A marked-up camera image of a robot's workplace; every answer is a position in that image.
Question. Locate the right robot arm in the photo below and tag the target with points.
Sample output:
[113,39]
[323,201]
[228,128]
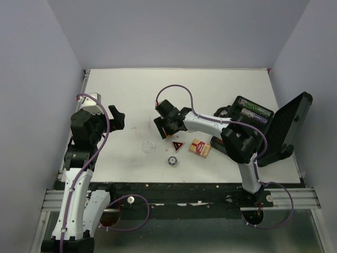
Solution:
[243,143]

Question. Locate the clear round dealer button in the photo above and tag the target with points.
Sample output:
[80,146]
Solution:
[148,147]

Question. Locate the green purple chip roll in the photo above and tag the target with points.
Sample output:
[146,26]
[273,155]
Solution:
[254,107]

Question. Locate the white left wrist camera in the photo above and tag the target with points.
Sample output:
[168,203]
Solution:
[87,104]

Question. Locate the aluminium frame rail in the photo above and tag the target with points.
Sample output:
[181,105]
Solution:
[269,199]

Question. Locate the black poker set case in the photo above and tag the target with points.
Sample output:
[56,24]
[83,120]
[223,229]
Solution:
[281,131]

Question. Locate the purple white chip roll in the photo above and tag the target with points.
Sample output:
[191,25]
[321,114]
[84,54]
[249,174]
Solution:
[249,114]

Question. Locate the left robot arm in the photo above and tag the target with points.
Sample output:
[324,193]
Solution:
[81,210]

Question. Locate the red Texas Hold'em card deck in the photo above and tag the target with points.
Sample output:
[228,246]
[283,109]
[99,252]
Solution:
[200,148]

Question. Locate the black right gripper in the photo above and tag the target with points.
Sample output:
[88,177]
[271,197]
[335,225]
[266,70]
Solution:
[158,122]

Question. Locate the blue ten poker chip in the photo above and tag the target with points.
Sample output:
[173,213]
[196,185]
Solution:
[172,160]

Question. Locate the triangular all in button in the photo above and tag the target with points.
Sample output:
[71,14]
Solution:
[177,145]

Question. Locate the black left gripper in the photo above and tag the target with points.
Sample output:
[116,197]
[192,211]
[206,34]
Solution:
[118,123]

